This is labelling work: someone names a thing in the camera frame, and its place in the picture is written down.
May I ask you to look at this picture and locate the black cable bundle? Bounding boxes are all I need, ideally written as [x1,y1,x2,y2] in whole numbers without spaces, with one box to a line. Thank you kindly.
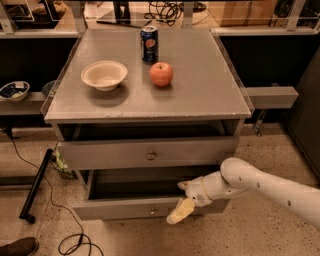
[143,1,208,27]

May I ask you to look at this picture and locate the cardboard box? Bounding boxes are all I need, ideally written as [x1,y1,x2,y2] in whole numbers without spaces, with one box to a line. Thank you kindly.
[208,0,278,27]

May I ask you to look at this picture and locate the grey side shelf right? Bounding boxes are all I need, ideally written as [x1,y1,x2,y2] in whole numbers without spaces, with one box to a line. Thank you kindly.
[243,86,299,109]

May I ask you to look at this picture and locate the red apple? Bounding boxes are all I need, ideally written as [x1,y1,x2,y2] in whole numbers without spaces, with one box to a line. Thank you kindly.
[149,62,173,87]

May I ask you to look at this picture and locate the grey top drawer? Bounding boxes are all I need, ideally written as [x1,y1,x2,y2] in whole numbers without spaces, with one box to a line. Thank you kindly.
[58,136,239,170]

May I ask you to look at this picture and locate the black pole on floor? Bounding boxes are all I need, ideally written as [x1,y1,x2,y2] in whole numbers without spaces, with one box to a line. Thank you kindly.
[19,149,53,224]

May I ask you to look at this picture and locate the grey side shelf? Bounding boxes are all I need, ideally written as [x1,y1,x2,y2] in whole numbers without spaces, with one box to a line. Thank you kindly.
[243,86,299,109]
[0,92,46,116]

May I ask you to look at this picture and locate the blue pepsi can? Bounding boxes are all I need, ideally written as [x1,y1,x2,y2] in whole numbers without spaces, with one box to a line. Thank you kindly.
[140,26,158,63]

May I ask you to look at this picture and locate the white paper bowl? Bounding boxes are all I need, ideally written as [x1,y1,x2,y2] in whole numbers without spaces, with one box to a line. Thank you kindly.
[81,61,128,91]

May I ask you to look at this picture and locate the grey drawer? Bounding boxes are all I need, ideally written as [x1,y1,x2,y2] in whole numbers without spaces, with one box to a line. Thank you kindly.
[73,166,217,220]
[58,136,239,170]

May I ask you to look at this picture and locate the green snack bag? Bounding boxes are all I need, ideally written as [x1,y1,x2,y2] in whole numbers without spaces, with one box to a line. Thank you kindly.
[53,149,74,179]

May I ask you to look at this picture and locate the black floor cable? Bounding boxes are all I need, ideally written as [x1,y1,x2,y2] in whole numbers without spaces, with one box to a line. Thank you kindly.
[2,127,105,256]

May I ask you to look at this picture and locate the grey drawer cabinet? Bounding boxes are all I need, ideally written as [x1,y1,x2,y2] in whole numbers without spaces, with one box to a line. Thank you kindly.
[40,27,256,222]

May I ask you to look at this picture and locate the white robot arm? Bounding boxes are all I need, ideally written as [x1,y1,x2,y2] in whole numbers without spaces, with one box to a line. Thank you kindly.
[167,157,320,228]

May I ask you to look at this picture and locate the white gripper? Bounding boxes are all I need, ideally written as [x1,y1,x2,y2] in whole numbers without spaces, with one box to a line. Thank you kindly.
[166,177,212,225]

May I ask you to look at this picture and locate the brown shoe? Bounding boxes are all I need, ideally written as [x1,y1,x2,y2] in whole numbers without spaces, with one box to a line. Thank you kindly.
[0,237,39,256]

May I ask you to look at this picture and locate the dark bowl on shelf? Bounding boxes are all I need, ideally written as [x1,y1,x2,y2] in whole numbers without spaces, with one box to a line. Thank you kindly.
[42,80,58,97]

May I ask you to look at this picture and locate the grey side shelf left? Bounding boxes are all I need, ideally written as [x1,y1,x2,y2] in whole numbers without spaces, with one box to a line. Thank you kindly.
[0,92,46,116]

